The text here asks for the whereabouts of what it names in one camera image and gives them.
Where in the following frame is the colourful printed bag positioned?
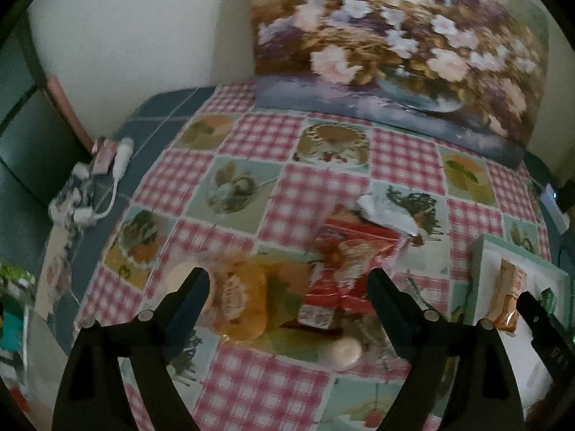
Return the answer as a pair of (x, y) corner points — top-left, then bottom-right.
(0, 263), (39, 389)

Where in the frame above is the white power adapter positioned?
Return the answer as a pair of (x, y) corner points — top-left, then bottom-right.
(539, 183), (571, 234)

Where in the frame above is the orange snack packet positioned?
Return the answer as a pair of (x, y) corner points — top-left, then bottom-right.
(492, 258), (528, 333)

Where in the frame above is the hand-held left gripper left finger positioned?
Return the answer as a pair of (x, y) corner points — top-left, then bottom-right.
(50, 267), (211, 431)

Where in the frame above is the round white candy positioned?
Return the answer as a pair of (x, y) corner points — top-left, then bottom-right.
(326, 337), (362, 371)

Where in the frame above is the white crumpled wrapper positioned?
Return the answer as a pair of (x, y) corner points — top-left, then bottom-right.
(357, 191), (420, 236)

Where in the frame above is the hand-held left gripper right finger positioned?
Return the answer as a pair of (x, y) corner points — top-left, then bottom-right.
(368, 268), (527, 431)

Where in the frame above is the floral cloth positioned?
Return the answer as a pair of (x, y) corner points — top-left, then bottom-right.
(45, 162), (97, 324)

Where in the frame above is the yellow pastry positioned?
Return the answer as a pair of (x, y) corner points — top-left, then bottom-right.
(198, 254), (270, 344)

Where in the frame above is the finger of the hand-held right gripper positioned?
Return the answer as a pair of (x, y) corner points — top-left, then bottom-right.
(516, 291), (575, 397)

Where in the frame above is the white cardboard box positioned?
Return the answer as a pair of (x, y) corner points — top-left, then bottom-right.
(463, 233), (573, 414)

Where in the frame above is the small pink box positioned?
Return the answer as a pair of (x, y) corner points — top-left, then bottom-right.
(92, 139), (118, 173)

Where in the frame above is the pink checkered tablecloth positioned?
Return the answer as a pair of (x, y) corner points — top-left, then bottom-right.
(76, 83), (558, 431)

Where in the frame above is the white charger cable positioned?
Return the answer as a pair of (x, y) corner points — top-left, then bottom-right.
(72, 137), (135, 225)

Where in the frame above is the flower painting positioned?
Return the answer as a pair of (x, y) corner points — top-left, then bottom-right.
(247, 0), (551, 167)

